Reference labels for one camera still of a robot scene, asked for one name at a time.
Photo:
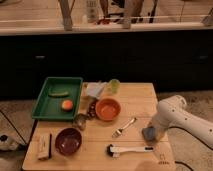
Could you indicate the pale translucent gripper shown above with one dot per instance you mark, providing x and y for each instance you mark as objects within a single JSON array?
[{"x": 160, "y": 132}]

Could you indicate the blue grey sponge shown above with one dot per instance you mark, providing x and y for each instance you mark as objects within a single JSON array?
[{"x": 149, "y": 133}]

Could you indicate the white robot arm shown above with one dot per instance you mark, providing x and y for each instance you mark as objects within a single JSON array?
[{"x": 173, "y": 110}]

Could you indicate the orange red bowl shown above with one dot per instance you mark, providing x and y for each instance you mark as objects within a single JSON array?
[{"x": 107, "y": 109}]

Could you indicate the dark maroon bowl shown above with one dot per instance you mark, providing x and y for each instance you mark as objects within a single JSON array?
[{"x": 68, "y": 141}]

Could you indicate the wooden table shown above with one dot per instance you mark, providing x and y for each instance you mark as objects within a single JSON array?
[{"x": 137, "y": 100}]

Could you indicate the white black dish brush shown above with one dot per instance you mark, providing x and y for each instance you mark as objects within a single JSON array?
[{"x": 116, "y": 151}]

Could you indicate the light green plastic cup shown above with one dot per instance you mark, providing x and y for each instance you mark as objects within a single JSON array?
[{"x": 114, "y": 85}]

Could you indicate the dark brown grape bunch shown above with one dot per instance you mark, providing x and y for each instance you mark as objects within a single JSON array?
[{"x": 91, "y": 113}]

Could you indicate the white folded cloth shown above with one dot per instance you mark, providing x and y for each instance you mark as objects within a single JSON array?
[{"x": 95, "y": 89}]

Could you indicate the small metal cup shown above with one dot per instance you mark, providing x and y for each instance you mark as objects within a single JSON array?
[{"x": 80, "y": 122}]

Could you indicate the orange peach toy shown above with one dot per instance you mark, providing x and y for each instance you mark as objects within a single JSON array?
[{"x": 67, "y": 105}]

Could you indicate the green plastic tray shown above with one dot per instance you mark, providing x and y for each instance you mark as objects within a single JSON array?
[{"x": 49, "y": 108}]

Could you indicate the green cucumber toy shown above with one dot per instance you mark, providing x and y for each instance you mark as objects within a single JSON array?
[{"x": 62, "y": 94}]

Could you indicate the wooden block with black strip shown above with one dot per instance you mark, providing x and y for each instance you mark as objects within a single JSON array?
[{"x": 44, "y": 146}]

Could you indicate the grey device on floor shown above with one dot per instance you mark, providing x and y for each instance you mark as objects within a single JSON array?
[{"x": 9, "y": 144}]

